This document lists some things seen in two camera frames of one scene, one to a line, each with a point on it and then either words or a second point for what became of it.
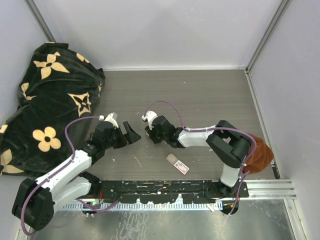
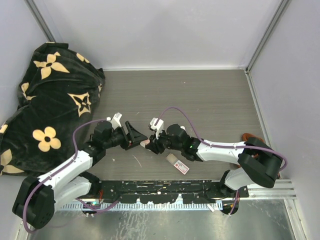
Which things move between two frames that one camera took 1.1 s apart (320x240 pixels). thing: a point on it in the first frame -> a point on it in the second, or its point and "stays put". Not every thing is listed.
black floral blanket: x=59 y=85 stays put
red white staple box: x=175 y=161 stays put
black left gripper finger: x=131 y=137 -> x=133 y=145
